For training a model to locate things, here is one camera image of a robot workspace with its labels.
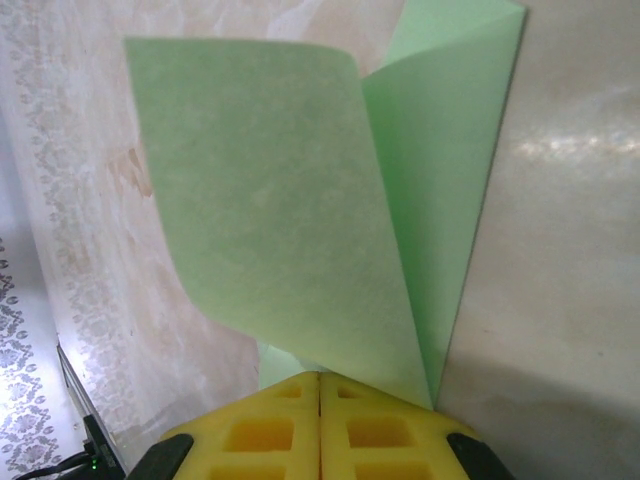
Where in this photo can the wide aluminium rail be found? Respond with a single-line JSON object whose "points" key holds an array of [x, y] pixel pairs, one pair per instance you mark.
{"points": [[72, 380]]}

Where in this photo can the small board with green light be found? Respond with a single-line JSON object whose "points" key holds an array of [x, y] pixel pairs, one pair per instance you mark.
{"points": [[100, 445]]}

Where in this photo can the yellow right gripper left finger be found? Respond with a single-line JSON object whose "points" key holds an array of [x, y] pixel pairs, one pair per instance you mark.
{"points": [[240, 435]]}

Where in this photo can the green square paper sheet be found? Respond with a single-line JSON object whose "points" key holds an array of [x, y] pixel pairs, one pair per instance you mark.
{"points": [[260, 200]]}

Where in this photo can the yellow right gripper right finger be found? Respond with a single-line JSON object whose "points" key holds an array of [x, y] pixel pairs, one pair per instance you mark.
{"points": [[400, 435]]}

